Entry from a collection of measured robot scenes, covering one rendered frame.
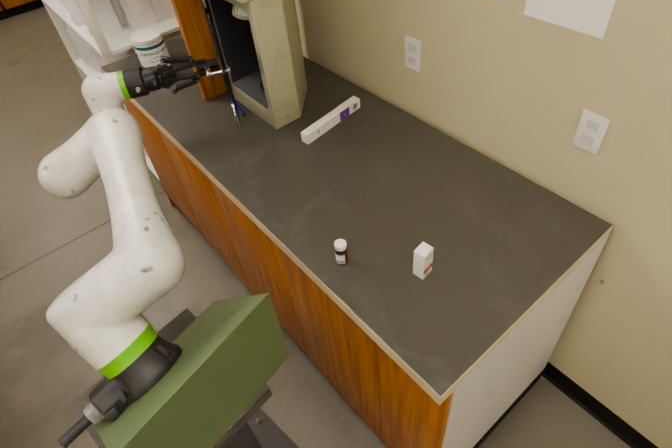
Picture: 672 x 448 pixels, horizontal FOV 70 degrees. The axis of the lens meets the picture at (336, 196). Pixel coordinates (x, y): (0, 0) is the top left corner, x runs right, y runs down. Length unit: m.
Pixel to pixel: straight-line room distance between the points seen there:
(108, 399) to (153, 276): 0.27
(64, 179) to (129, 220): 0.33
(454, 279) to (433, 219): 0.21
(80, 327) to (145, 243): 0.20
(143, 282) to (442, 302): 0.69
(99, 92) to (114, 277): 0.83
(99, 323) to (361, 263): 0.64
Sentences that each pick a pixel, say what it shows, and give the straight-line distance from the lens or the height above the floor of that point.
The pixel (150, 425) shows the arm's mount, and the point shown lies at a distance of 0.91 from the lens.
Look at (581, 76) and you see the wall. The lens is 1.37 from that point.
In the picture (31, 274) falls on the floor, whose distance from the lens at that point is 3.09.
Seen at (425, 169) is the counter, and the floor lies 0.94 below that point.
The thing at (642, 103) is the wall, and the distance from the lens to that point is 1.33.
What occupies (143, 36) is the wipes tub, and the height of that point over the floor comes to 1.09.
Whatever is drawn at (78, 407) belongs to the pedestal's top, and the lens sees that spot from 1.29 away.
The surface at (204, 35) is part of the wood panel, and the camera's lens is 1.93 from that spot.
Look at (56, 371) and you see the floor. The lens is 2.62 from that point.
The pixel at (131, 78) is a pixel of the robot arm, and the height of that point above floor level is 1.23.
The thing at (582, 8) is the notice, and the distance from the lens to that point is 1.31.
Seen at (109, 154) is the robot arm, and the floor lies 1.33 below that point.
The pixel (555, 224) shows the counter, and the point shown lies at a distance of 1.45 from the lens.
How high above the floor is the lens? 1.96
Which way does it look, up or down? 44 degrees down
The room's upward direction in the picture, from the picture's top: 7 degrees counter-clockwise
